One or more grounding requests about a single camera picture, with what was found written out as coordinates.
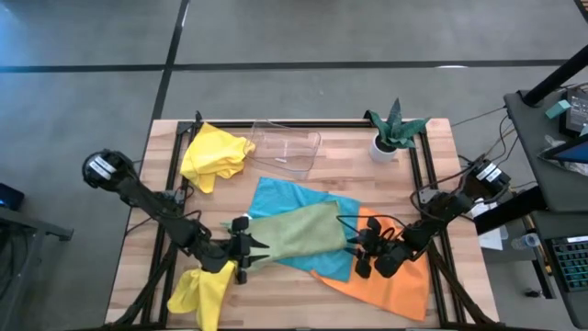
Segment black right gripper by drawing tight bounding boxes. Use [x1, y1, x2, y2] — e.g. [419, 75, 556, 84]
[343, 215, 415, 280]

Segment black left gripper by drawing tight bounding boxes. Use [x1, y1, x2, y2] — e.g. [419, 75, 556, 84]
[200, 215, 271, 285]

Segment green microfiber towel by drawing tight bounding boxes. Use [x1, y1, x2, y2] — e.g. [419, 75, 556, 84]
[220, 200, 349, 270]

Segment blue microfiber towel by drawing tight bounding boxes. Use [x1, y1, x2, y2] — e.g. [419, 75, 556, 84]
[246, 176, 363, 283]

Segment clear plastic bin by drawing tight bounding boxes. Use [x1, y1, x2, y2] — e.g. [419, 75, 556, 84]
[246, 119, 322, 181]

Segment orange microfiber towel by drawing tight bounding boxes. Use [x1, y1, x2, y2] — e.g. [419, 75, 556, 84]
[310, 205, 434, 323]

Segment yellow microfiber towel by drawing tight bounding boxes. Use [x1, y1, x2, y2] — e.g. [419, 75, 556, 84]
[165, 259, 238, 331]
[179, 121, 257, 195]

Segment white plant pot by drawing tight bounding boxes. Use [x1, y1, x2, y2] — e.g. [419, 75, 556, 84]
[367, 132, 400, 165]

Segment green snake plant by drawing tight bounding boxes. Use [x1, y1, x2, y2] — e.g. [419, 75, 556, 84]
[363, 97, 432, 151]

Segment white paper sheet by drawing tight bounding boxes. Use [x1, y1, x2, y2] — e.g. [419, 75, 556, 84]
[470, 197, 510, 252]

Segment clear plastic bottle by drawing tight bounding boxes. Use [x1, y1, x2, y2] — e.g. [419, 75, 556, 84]
[510, 232, 542, 252]

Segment dark grey desk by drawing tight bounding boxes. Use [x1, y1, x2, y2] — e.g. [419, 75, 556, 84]
[526, 209, 588, 330]
[503, 89, 588, 213]

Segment black keyboard green keys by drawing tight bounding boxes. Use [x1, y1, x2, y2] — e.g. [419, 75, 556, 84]
[548, 234, 588, 294]

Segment dark grey metal stand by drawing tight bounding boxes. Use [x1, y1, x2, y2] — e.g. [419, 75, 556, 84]
[0, 205, 74, 331]

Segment dark tablet screen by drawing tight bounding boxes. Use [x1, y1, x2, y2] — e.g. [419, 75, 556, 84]
[540, 135, 588, 166]

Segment small teal box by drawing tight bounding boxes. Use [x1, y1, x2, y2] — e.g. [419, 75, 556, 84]
[545, 99, 572, 120]

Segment dark device blue light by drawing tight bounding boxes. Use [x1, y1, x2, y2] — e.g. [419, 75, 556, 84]
[0, 182, 26, 212]

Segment black electronic device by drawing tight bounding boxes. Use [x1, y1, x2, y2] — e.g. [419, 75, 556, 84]
[563, 86, 588, 138]

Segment black metal pole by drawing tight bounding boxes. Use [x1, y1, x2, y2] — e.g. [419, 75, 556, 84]
[522, 44, 588, 108]

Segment black right camera cable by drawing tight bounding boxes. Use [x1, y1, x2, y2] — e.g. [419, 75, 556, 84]
[335, 213, 414, 245]

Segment black aluminium table frame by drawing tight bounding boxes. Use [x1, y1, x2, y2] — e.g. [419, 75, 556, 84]
[108, 109, 500, 331]

